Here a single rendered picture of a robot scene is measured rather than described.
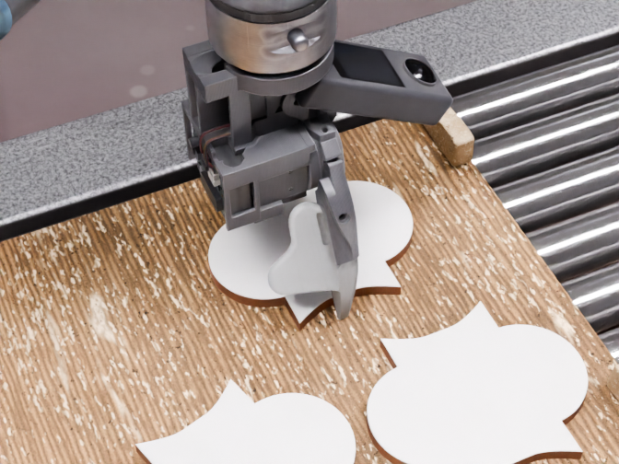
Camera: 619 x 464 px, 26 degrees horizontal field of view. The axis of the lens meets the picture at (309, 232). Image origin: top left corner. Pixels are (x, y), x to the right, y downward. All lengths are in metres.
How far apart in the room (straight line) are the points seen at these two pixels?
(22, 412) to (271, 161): 0.23
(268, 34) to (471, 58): 0.40
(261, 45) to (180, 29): 1.80
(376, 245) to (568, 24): 0.32
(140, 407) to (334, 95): 0.24
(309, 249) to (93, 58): 1.67
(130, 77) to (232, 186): 1.65
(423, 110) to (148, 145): 0.28
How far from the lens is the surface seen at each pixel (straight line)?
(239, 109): 0.79
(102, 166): 1.04
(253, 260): 0.93
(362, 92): 0.82
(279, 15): 0.73
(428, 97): 0.85
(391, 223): 0.95
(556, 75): 1.11
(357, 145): 1.01
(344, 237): 0.85
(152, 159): 1.04
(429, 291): 0.93
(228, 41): 0.76
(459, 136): 0.99
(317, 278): 0.87
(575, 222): 1.00
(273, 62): 0.76
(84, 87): 2.45
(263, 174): 0.82
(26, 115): 2.42
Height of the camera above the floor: 1.67
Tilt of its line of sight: 50 degrees down
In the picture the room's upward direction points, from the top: straight up
